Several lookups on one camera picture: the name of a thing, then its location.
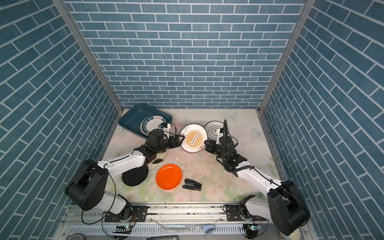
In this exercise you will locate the white plate lettered green rim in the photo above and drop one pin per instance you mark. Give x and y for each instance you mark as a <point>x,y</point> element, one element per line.
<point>151,123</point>

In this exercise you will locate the black plate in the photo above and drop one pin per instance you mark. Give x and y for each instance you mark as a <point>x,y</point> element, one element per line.
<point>136,176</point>

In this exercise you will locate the teal plastic bin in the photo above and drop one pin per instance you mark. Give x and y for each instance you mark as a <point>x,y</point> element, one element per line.
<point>132,119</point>

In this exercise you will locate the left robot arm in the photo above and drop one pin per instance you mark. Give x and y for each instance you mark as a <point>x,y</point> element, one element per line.
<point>87,188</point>

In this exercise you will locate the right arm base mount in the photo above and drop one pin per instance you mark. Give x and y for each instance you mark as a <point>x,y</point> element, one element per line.
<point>236,213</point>

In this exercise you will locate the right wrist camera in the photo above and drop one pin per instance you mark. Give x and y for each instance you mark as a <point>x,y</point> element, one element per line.
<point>219,135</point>

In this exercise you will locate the cream yellow plate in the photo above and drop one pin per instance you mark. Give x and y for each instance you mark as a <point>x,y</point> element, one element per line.
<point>160,157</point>

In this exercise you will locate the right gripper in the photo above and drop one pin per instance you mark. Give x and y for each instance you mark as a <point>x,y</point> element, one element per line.
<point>209,148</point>

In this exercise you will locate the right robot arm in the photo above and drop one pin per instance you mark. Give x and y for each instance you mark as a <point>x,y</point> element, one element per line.
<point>284,205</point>

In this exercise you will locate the black stapler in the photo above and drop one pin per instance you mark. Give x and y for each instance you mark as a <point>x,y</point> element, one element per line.
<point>192,185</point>

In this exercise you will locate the aluminium front rail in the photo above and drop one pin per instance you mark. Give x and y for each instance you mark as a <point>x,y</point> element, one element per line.
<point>182,219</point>

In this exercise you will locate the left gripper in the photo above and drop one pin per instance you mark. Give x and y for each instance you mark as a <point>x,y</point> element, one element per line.
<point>177,143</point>

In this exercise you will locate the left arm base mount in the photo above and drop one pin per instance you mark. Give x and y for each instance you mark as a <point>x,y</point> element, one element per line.
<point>135,214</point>

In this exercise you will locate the white plate orange sunburst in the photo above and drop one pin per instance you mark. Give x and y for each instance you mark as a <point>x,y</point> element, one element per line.
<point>195,137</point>

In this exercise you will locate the white plate cloud emblem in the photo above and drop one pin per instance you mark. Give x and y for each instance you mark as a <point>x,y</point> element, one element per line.
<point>212,127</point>

